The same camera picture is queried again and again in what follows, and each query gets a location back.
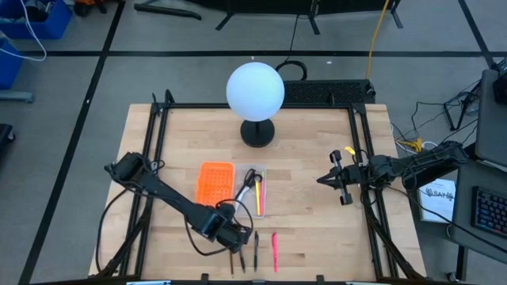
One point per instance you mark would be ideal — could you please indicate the black stand with legs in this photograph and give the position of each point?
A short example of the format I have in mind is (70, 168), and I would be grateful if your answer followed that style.
(277, 4)

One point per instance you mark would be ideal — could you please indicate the yellow highlighter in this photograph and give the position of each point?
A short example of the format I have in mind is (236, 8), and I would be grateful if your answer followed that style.
(258, 198)

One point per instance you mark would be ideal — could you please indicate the clear plastic supply box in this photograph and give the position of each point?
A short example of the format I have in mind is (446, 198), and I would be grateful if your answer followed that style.
(239, 174)

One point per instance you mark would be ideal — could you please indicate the black floor bar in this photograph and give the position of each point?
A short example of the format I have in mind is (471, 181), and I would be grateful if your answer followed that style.
(166, 11)

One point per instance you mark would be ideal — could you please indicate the black table clamp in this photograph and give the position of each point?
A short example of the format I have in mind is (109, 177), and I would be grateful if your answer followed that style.
(204, 278)
(320, 278)

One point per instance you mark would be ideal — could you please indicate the small blue bin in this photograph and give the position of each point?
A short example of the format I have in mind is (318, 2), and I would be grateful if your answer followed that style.
(8, 67)

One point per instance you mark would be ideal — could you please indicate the large blue bin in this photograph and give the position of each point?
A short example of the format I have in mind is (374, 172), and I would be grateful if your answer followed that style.
(55, 27)

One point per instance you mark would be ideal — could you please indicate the yellow tag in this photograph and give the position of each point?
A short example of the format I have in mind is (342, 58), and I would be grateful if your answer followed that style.
(349, 150)

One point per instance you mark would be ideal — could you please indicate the orange perforated plastic basket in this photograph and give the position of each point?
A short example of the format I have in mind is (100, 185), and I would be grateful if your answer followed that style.
(214, 182)

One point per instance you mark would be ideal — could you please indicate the yellow plug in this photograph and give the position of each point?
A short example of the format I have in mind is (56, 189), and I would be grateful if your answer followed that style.
(414, 144)

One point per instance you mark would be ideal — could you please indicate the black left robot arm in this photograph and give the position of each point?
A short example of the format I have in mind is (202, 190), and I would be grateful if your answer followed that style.
(170, 196)

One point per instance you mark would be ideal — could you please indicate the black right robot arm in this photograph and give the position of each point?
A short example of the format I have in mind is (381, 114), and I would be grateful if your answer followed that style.
(420, 160)

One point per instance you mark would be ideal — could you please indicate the white printed paper sheet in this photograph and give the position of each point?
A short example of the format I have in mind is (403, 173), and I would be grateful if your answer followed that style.
(435, 206)

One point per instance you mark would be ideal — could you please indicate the black keyboard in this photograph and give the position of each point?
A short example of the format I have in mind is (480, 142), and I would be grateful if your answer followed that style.
(491, 211)

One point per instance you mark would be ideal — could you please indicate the white globe lamp black base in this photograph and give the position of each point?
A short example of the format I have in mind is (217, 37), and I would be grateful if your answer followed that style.
(255, 91)

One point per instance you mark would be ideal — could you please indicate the black ballpoint pen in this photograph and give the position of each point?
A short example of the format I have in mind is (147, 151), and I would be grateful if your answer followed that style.
(256, 249)
(242, 263)

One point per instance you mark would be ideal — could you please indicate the grey desk surface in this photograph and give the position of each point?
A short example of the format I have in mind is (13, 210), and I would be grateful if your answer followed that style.
(491, 126)

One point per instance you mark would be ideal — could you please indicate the black perforated metal case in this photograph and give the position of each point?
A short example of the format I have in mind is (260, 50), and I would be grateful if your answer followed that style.
(328, 93)

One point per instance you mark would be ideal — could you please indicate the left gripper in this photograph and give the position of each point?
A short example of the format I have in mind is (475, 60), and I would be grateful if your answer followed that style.
(235, 237)

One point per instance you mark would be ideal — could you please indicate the grey metal foot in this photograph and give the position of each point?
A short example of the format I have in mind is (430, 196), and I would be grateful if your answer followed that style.
(16, 97)

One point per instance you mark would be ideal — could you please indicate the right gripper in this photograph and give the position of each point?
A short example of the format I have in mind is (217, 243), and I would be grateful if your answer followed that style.
(350, 174)

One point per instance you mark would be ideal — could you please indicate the black desk device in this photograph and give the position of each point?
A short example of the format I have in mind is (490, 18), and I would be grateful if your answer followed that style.
(501, 87)

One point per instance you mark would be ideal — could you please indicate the silver aluminium bracket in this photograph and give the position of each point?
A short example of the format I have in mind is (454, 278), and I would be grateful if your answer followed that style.
(368, 283)
(148, 282)

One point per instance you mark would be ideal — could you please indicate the grey desk with keyboard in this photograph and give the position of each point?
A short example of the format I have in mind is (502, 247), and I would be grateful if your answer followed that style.
(461, 186)

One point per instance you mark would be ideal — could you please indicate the pink highlighter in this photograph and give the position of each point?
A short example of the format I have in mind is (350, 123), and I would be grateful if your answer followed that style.
(275, 251)

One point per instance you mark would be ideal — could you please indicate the orange and black tool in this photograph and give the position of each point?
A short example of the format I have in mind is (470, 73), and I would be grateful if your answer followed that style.
(95, 6)

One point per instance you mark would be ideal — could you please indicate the brown pencil blue eraser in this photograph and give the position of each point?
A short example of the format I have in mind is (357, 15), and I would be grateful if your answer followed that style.
(231, 265)

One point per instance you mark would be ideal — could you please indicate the black aluminium table frame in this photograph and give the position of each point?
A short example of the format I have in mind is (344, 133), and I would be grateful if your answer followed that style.
(198, 106)

